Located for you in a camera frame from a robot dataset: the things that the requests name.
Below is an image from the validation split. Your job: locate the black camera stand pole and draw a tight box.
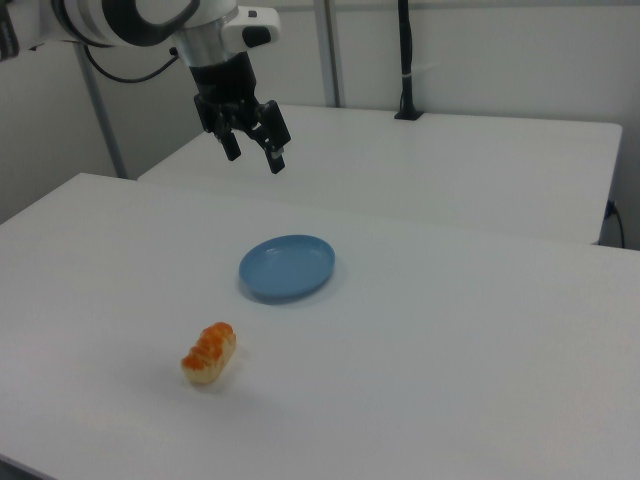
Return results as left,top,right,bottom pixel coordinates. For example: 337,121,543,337
393,0,425,122

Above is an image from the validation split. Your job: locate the blue oval plate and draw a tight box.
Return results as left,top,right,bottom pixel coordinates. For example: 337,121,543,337
238,233,337,305

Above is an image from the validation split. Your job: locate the white side table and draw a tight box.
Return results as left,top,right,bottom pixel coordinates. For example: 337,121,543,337
136,103,624,247

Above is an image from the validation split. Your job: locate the toy bread with orange crust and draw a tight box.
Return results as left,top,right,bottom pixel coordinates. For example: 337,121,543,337
180,322,238,386

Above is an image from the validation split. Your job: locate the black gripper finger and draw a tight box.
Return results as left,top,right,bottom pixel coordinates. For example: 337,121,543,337
214,107,243,162
249,99,293,175

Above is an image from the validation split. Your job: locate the white cable tie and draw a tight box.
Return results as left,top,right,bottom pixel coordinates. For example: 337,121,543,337
401,62,441,80

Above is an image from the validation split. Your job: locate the black cable with blue plug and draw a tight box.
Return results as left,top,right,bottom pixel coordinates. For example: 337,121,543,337
605,199,627,249

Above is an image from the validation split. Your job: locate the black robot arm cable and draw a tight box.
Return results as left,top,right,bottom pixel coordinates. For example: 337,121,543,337
82,44,180,84

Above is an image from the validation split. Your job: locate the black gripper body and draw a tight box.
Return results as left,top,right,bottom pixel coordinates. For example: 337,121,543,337
188,51,262,139

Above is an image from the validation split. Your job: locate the grey metal frame post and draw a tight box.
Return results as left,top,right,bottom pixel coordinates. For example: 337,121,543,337
74,44,129,180
314,0,347,108

